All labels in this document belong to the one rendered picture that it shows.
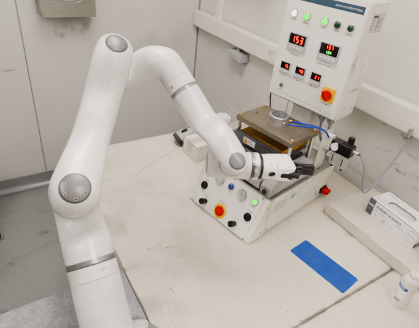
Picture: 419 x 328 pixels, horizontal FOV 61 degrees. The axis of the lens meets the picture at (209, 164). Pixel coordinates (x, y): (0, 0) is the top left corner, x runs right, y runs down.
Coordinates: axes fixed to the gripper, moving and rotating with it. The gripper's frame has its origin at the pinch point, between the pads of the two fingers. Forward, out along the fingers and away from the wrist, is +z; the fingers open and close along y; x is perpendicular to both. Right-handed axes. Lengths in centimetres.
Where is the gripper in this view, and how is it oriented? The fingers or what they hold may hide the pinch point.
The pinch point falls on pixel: (306, 169)
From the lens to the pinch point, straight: 114.7
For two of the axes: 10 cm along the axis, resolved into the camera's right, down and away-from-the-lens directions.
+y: -0.8, -4.7, 8.8
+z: 9.9, 0.6, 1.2
